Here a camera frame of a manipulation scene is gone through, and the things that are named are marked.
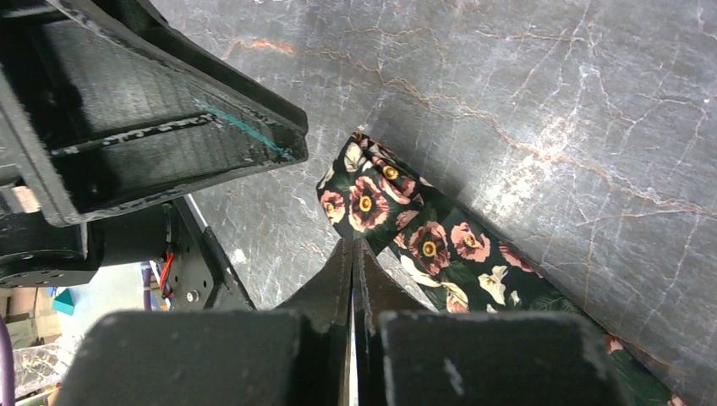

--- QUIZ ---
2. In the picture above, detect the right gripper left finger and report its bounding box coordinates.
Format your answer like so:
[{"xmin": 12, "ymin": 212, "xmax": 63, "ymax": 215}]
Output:
[{"xmin": 278, "ymin": 239, "xmax": 353, "ymax": 405}]

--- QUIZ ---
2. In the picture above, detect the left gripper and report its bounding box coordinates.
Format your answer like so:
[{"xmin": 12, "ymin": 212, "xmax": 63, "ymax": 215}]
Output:
[{"xmin": 1, "ymin": 1, "xmax": 309, "ymax": 288}]

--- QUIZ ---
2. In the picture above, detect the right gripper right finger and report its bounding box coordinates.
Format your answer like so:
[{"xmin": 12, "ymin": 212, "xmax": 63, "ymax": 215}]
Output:
[{"xmin": 353, "ymin": 239, "xmax": 426, "ymax": 405}]

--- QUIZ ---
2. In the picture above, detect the black floral tie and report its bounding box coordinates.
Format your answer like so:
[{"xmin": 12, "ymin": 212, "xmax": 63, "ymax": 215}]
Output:
[{"xmin": 316, "ymin": 131, "xmax": 690, "ymax": 406}]

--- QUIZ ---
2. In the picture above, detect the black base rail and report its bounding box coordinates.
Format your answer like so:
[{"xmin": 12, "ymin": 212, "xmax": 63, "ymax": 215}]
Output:
[{"xmin": 159, "ymin": 195, "xmax": 256, "ymax": 311}]

